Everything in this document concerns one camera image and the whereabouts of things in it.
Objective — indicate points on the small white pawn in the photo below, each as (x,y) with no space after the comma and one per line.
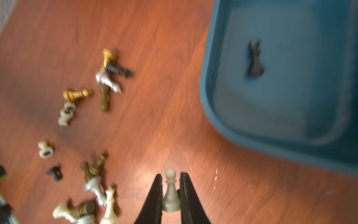
(171,201)

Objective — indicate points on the teal plastic storage bin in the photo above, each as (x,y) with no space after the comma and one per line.
(304,107)

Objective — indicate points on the black chess piece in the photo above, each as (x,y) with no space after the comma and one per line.
(256,68)
(119,70)

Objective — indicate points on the silver base piece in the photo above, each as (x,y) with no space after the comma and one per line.
(87,219)

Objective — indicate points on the silver bishop piece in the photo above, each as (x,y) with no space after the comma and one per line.
(94,186)

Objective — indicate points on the small black pawn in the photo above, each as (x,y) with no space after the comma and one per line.
(55,172)

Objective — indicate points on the gold pawn upper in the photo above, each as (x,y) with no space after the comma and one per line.
(109,57)

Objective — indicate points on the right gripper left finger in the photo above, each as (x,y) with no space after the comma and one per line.
(151,212)

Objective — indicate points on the bronze rook piece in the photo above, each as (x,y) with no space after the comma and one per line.
(86,208)

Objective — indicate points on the silver chess piece upper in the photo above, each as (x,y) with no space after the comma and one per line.
(103,78)

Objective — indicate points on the bronze chess piece upper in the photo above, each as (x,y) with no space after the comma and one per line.
(104,101)

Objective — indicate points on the gold pawn middle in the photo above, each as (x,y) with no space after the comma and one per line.
(73,96)

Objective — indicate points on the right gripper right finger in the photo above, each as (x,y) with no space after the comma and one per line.
(192,211)

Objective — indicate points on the gold pawn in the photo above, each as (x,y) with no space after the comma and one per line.
(109,57)
(73,96)

